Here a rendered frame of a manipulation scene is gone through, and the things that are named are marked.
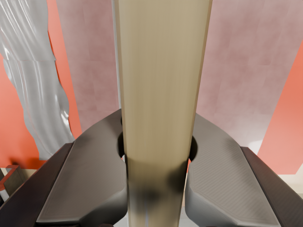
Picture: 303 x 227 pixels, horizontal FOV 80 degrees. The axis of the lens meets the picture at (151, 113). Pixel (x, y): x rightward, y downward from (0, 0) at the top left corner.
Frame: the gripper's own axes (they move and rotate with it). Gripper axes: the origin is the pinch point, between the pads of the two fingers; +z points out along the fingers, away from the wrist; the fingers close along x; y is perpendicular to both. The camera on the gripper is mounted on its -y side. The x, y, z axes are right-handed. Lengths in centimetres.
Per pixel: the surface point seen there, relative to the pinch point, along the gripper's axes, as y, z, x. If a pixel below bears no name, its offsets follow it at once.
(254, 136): 11.4, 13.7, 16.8
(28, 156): 16.7, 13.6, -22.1
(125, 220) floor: 198, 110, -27
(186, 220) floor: 196, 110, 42
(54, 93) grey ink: 4.4, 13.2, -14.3
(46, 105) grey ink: 6.1, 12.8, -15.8
